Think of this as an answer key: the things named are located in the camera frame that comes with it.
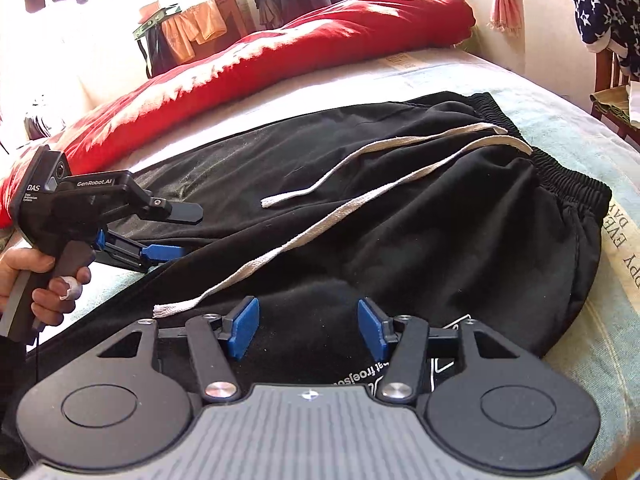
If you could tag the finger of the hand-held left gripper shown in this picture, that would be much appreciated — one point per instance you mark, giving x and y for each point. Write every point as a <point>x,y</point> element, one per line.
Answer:
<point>162,253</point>
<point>175,211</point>

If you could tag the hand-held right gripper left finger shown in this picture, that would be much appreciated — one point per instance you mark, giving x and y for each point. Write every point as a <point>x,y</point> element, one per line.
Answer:
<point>245,327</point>

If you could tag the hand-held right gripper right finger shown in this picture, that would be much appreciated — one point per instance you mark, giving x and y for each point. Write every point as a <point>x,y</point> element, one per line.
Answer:
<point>372,327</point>

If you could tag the orange hanging clothes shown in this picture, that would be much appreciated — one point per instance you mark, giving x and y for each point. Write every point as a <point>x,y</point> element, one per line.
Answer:
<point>200,27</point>

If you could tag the person's left hand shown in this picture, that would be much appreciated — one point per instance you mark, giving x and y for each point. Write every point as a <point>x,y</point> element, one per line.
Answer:
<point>27,260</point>

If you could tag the red quilt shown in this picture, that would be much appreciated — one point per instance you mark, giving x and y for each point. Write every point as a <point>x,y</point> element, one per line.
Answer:
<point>250,75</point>

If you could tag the black hanging garment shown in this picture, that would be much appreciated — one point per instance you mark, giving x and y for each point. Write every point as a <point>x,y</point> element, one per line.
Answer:
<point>156,55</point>

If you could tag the dark folded umbrella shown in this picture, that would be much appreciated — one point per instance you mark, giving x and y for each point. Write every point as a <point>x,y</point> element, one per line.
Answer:
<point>265,5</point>

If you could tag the green patterned cloth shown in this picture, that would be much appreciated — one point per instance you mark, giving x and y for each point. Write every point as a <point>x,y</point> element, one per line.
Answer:
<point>614,101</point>

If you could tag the wooden chair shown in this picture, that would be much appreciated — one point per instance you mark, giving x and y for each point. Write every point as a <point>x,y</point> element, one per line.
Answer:
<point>605,80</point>

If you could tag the navy star print garment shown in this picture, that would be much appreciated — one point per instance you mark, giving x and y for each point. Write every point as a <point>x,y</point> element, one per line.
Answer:
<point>600,5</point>

